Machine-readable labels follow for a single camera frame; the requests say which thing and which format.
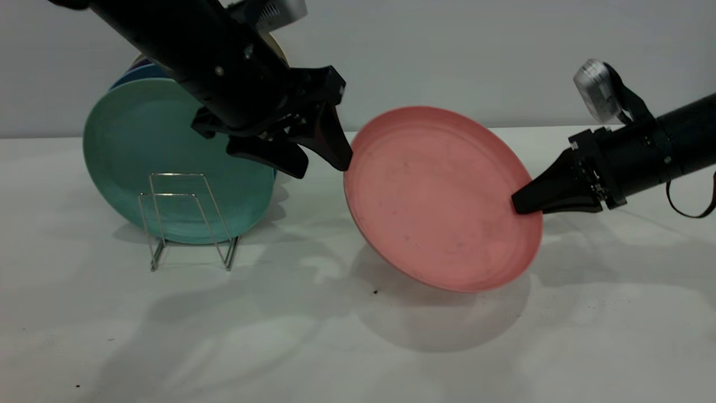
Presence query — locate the blue round plate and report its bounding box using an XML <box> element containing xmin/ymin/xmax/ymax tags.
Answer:
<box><xmin>111</xmin><ymin>63</ymin><xmax>175</xmax><ymax>90</ymax></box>

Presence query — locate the green round plate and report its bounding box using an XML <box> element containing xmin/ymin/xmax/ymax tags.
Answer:
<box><xmin>83</xmin><ymin>77</ymin><xmax>277</xmax><ymax>246</ymax></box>

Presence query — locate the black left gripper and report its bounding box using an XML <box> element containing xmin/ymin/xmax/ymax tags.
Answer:
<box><xmin>191</xmin><ymin>66</ymin><xmax>354</xmax><ymax>180</ymax></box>

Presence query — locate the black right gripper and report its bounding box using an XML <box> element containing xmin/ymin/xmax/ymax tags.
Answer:
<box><xmin>511</xmin><ymin>128</ymin><xmax>627</xmax><ymax>215</ymax></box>

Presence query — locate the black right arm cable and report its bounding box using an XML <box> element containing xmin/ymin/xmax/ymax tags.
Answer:
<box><xmin>666</xmin><ymin>171</ymin><xmax>716</xmax><ymax>219</ymax></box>

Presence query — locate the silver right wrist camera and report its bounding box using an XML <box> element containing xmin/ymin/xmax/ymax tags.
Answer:
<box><xmin>573</xmin><ymin>59</ymin><xmax>655</xmax><ymax>126</ymax></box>

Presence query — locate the silver wire plate rack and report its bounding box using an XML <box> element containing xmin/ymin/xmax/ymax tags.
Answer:
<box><xmin>138</xmin><ymin>173</ymin><xmax>241</xmax><ymax>273</ymax></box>

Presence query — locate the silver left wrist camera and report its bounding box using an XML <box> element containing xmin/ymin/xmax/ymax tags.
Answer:
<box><xmin>227</xmin><ymin>0</ymin><xmax>308</xmax><ymax>31</ymax></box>

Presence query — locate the pink round plate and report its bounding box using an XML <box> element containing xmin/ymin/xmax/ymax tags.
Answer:
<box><xmin>343</xmin><ymin>105</ymin><xmax>544</xmax><ymax>293</ymax></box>

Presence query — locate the beige round plate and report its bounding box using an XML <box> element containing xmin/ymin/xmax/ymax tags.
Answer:
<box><xmin>267</xmin><ymin>32</ymin><xmax>289</xmax><ymax>65</ymax></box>

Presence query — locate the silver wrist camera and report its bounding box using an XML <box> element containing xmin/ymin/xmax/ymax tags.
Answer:
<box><xmin>573</xmin><ymin>59</ymin><xmax>655</xmax><ymax>126</ymax></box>
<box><xmin>227</xmin><ymin>0</ymin><xmax>308</xmax><ymax>31</ymax></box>

